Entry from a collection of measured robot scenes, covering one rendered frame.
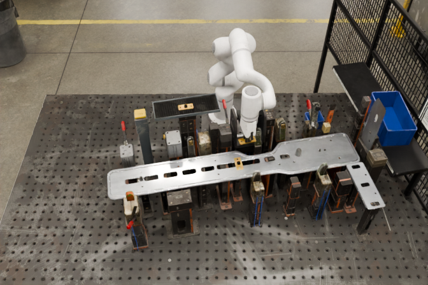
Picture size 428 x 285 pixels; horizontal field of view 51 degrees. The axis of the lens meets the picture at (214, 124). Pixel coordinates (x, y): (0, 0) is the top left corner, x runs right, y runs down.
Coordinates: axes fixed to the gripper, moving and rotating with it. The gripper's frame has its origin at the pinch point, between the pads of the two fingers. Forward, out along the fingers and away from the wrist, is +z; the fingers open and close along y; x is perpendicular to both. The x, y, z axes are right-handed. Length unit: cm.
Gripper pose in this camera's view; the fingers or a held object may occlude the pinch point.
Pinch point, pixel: (247, 137)
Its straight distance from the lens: 221.2
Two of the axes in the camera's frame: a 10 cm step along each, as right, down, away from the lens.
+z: 0.0, 6.7, 7.5
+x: 9.6, -2.0, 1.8
